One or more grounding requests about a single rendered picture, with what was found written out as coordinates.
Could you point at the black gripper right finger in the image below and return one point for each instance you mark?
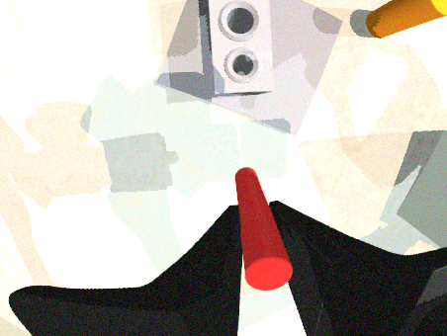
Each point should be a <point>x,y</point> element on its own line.
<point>345,287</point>

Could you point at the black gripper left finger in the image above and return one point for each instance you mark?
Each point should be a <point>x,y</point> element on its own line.
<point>197,296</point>

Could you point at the orange cylinder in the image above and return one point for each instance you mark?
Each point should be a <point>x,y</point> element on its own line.
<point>399,15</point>

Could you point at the red peg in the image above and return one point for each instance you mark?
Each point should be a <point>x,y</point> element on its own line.
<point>266,262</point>

